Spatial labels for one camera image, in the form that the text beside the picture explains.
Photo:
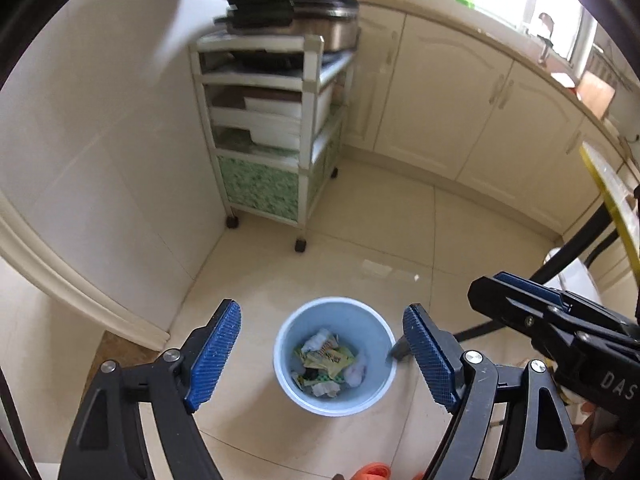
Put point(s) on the cream kitchen cabinets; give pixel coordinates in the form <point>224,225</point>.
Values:
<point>450,100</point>

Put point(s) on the wooden cutting board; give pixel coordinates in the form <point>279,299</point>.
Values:
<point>595,95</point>

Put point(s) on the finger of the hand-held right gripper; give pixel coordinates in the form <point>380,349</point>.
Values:
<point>540,287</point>
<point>505,302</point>

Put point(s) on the white tissue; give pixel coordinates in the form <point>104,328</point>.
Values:
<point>320,340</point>
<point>356,371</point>
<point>325,389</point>

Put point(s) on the steel electric cooker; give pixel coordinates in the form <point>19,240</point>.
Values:
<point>320,20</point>

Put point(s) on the yellow snack wrapper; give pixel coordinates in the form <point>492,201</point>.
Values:
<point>327,357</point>

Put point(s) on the orange object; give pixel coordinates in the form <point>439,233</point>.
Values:
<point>372,472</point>

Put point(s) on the cream door frame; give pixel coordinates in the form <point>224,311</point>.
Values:
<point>75,280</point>

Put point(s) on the blue plastic bin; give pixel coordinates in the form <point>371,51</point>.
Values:
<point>300,395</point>

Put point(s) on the metal faucet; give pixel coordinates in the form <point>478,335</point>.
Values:
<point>547,35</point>

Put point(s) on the person's right hand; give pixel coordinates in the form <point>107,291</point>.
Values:
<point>607,455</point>

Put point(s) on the beige countertop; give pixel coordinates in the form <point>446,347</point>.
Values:
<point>500,45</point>

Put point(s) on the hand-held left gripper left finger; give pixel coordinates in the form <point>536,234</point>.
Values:
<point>215,355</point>

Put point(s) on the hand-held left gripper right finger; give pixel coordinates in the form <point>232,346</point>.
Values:
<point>430,360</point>

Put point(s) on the green packet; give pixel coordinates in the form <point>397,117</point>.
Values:
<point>336,377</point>

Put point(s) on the white rolling cart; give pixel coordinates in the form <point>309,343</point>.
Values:
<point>260,190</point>

